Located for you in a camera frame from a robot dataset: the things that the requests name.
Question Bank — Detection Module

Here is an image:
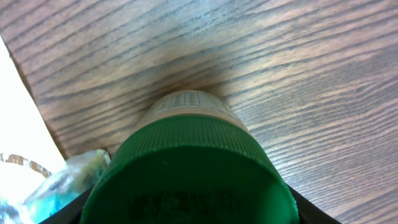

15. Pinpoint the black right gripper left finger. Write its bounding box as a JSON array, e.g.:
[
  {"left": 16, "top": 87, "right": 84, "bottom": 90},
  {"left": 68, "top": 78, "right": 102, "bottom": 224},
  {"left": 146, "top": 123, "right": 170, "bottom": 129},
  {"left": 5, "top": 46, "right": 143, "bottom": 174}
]
[{"left": 39, "top": 187, "right": 93, "bottom": 224}]

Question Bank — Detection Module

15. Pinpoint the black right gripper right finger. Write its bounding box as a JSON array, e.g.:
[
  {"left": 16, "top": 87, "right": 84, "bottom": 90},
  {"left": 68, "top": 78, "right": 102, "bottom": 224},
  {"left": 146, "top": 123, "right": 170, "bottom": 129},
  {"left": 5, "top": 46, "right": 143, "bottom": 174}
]
[{"left": 289, "top": 186, "right": 341, "bottom": 224}]

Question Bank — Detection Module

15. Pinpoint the small green sachet pack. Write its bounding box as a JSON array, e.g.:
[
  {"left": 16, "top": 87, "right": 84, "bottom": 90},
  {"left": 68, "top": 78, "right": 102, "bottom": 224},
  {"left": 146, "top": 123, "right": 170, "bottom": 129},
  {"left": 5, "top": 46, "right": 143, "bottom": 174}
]
[{"left": 24, "top": 149, "right": 111, "bottom": 223}]

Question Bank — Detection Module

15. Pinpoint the brown Pantree snack pouch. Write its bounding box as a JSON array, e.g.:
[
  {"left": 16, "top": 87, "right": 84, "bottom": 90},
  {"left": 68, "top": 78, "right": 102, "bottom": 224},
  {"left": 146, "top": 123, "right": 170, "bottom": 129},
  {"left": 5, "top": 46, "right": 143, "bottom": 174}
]
[{"left": 1, "top": 42, "right": 65, "bottom": 223}]

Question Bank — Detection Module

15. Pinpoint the green lid round jar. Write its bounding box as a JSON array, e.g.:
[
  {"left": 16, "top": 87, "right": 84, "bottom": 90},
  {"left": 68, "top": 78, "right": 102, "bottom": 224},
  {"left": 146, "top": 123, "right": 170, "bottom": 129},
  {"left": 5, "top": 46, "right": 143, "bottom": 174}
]
[{"left": 81, "top": 90, "right": 299, "bottom": 223}]

